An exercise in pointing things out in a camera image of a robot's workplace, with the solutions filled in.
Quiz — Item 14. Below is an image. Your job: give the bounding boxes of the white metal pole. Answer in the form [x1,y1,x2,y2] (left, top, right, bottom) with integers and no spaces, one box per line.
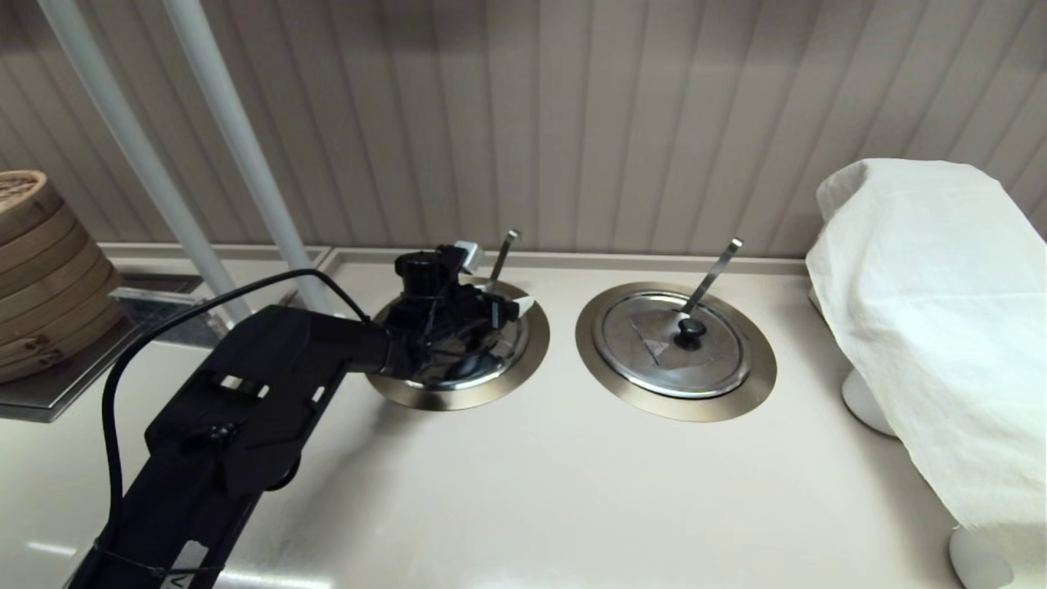
[161,0,338,317]
[36,0,254,324]

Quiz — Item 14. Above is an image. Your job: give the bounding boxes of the steel tray platform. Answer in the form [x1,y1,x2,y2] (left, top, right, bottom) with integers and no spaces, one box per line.
[0,275,230,425]

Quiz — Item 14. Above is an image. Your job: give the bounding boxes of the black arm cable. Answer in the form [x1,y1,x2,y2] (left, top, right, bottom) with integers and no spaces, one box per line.
[101,269,371,524]

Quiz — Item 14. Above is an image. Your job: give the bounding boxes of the bamboo steamer stack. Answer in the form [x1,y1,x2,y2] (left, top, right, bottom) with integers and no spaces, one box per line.
[0,169,124,385]

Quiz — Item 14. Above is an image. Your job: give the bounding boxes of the steel lid with black knob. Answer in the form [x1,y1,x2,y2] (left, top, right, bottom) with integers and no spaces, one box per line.
[591,290,753,400]
[401,286,529,392]

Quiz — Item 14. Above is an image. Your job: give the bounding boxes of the white cloth cover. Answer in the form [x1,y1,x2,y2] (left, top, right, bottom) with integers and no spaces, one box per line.
[805,158,1047,567]

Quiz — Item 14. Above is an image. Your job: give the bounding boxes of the white appliance foot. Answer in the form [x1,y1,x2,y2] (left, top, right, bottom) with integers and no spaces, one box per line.
[948,525,1017,589]
[842,367,898,438]

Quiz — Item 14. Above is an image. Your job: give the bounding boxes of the bronze counter ring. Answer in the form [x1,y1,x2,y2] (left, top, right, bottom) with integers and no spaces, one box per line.
[365,276,551,412]
[574,281,779,424]

